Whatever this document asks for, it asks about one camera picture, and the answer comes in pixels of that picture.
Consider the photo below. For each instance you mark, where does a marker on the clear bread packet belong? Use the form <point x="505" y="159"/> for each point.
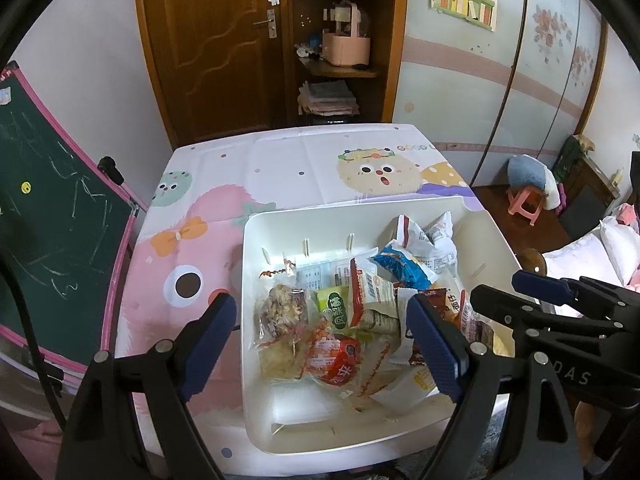
<point x="280" y="315"/>

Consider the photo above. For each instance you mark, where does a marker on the brown chocolate snack packet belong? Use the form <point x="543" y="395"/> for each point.
<point x="439" y="310"/>

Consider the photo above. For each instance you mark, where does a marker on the wooden door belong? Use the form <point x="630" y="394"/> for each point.
<point x="210" y="50"/>

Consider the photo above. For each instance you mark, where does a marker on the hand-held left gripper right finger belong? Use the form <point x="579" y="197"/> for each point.
<point x="435" y="345"/>

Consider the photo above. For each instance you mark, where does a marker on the white plastic bin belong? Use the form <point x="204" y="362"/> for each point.
<point x="300" y="410"/>

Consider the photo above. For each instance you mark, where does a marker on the pink plastic stool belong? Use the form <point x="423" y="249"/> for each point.
<point x="525" y="206"/>

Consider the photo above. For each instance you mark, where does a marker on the yellow white snack packet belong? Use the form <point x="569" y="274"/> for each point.
<point x="405" y="387"/>

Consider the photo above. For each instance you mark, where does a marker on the stack of folded cloths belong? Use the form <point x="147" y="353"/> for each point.
<point x="327" y="99"/>

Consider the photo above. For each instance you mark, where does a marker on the wooden bedpost knob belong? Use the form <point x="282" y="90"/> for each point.
<point x="532" y="261"/>

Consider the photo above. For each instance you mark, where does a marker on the pink storage basket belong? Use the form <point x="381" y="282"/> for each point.
<point x="346" y="47"/>

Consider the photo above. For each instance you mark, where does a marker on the small toy figures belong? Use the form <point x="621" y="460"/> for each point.
<point x="307" y="47"/>

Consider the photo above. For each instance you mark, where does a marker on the green box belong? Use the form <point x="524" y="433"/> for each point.
<point x="570" y="157"/>

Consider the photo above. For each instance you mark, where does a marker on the white pillow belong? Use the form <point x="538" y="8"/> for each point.
<point x="580" y="260"/>

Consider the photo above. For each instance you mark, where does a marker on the floral sliding wardrobe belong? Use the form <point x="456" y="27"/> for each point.
<point x="450" y="100"/>

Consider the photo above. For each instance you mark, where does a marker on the white red-edged snack packet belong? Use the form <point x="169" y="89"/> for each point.
<point x="412" y="235"/>
<point x="372" y="295"/>
<point x="442" y="242"/>

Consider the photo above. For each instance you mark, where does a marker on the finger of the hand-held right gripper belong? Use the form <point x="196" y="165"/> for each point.
<point x="500" y="307"/>
<point x="540" y="285"/>

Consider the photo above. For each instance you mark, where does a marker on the red orange bread packet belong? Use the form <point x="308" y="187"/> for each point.
<point x="334" y="360"/>

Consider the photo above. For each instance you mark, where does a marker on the cartoon printed tablecloth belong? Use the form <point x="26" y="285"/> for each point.
<point x="300" y="170"/>

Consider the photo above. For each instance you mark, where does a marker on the person's right hand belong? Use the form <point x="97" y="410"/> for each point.
<point x="584" y="425"/>

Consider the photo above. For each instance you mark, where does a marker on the wooden corner shelf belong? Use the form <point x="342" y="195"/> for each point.
<point x="390" y="35"/>

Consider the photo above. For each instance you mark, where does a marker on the large white blue snack packet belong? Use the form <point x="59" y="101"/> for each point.
<point x="320" y="275"/>

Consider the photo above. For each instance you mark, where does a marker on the green chalkboard pink frame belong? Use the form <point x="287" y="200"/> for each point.
<point x="50" y="200"/>

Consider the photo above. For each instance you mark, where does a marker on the wooden cabinet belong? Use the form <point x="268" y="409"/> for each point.
<point x="600" y="177"/>

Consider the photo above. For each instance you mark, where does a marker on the green snack packet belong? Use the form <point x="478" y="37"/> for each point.
<point x="334" y="309"/>

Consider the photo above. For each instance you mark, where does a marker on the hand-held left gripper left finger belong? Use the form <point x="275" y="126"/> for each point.
<point x="210" y="345"/>

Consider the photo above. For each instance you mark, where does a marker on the yellow biscuit packet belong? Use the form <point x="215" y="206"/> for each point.
<point x="282" y="362"/>

